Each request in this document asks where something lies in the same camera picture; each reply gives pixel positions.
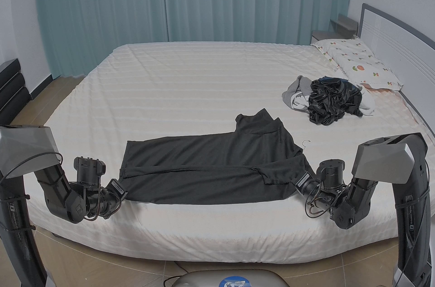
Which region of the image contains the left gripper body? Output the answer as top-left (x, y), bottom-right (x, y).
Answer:
top-left (97, 179), bottom-right (128, 216)

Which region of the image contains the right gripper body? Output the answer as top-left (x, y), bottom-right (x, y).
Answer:
top-left (295, 171), bottom-right (327, 206)

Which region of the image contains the black T-shirt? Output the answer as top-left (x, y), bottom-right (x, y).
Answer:
top-left (118, 109), bottom-right (315, 205)

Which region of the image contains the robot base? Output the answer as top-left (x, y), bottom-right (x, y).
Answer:
top-left (177, 270), bottom-right (284, 287)

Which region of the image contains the pile of clothes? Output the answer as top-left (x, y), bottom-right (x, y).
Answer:
top-left (282, 75), bottom-right (375, 126)

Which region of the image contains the bed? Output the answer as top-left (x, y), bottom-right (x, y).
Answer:
top-left (25, 3), bottom-right (435, 262)

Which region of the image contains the white printed pillow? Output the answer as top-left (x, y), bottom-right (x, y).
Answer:
top-left (312, 38), bottom-right (404, 91)

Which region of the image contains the grey bedside table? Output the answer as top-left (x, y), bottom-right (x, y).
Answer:
top-left (311, 14), bottom-right (359, 43)

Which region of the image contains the black cable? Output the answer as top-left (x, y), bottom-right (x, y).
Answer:
top-left (0, 151), bottom-right (64, 179)
top-left (305, 189), bottom-right (332, 218)
top-left (164, 260), bottom-right (191, 287)

